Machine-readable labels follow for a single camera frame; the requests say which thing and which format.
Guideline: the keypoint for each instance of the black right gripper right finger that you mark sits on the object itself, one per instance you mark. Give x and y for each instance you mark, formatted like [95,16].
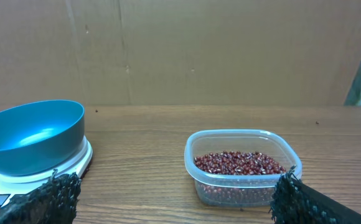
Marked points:
[294,202]

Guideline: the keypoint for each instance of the clear plastic food container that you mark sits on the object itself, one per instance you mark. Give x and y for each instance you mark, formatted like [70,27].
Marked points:
[237,190]

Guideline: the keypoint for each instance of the red adzuki beans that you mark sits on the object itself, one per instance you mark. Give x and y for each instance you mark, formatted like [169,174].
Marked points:
[239,163]

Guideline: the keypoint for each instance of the white digital kitchen scale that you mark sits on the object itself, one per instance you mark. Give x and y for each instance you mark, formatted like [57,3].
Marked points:
[11,186]

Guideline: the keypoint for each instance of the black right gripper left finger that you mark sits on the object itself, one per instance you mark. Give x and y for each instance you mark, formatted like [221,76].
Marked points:
[53,202]

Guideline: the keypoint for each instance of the blue bowl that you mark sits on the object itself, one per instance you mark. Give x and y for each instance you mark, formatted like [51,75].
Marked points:
[39,136]

